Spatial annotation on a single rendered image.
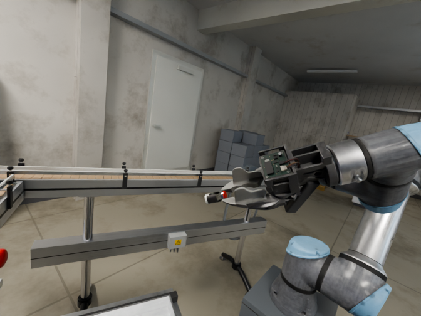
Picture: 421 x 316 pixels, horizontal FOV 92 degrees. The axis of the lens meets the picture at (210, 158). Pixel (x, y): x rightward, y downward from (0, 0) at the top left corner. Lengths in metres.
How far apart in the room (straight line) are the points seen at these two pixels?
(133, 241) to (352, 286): 1.15
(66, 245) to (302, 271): 1.18
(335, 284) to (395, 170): 0.41
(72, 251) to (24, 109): 1.92
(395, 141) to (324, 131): 6.79
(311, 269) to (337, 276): 0.07
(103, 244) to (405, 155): 1.39
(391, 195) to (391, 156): 0.10
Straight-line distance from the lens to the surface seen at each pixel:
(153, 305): 0.62
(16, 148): 3.06
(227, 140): 4.44
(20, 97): 2.99
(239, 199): 0.41
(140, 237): 1.46
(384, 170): 0.43
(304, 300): 0.83
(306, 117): 7.37
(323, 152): 0.39
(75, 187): 1.26
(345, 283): 0.74
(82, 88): 2.93
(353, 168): 0.40
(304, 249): 0.74
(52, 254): 1.48
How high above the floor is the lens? 1.37
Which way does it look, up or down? 12 degrees down
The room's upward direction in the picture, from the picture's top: 10 degrees clockwise
